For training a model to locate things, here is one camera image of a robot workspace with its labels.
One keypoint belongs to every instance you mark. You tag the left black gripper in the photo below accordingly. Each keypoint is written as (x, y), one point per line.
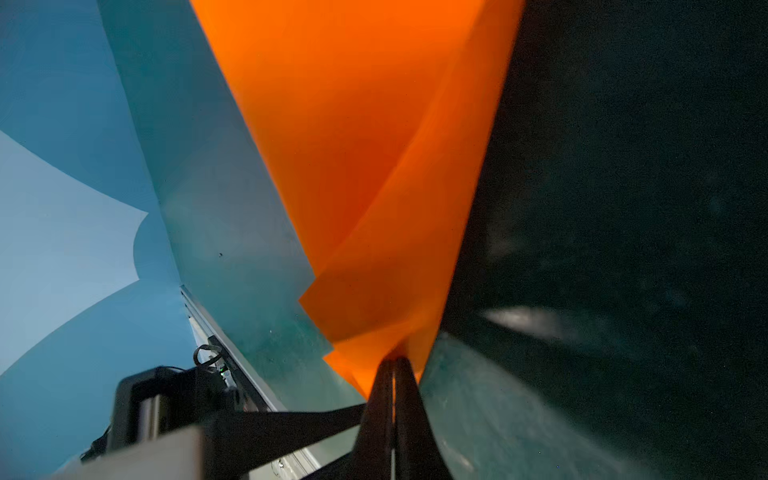
(163, 399)

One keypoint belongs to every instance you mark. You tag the orange square paper sheet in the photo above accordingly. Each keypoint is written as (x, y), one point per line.
(372, 118)

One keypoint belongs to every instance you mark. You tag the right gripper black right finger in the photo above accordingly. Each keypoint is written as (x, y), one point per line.
(417, 455)

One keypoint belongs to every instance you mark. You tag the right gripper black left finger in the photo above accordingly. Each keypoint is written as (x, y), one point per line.
(371, 457)

